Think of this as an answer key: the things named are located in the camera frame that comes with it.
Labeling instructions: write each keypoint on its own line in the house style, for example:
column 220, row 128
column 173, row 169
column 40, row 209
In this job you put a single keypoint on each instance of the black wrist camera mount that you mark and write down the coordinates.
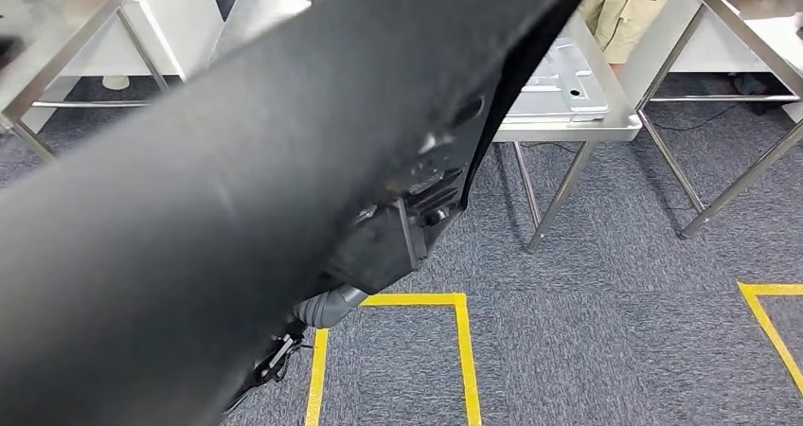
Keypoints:
column 276, row 360

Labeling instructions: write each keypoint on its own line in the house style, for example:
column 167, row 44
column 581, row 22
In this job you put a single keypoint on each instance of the white panel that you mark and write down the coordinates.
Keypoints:
column 652, row 40
column 175, row 15

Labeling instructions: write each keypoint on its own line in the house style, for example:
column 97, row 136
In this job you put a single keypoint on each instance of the white round foot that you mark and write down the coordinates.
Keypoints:
column 116, row 82

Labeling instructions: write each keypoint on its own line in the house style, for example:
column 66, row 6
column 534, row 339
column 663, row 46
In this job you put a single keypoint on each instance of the stainless steel workbench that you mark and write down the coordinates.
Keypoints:
column 263, row 9
column 740, row 3
column 44, row 22

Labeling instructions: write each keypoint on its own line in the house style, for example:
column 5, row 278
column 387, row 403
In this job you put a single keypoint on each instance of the dark shoe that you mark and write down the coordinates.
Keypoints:
column 753, row 87

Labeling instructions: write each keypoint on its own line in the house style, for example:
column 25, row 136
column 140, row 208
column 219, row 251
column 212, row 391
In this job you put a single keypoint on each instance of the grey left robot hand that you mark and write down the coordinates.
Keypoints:
column 348, row 299

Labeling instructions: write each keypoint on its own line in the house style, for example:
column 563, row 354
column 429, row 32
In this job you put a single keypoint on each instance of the black plastic panel part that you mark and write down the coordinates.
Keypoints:
column 188, row 191

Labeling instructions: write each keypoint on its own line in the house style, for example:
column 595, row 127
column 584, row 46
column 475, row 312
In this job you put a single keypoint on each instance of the person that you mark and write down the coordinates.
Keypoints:
column 621, row 15

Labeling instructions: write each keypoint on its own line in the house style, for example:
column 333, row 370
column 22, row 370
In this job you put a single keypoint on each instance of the yellow floor tape outline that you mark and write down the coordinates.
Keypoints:
column 467, row 360
column 768, row 329

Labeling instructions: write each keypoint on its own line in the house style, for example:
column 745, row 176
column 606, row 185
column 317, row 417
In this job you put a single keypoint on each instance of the stamped silver metal plate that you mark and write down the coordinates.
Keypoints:
column 558, row 84

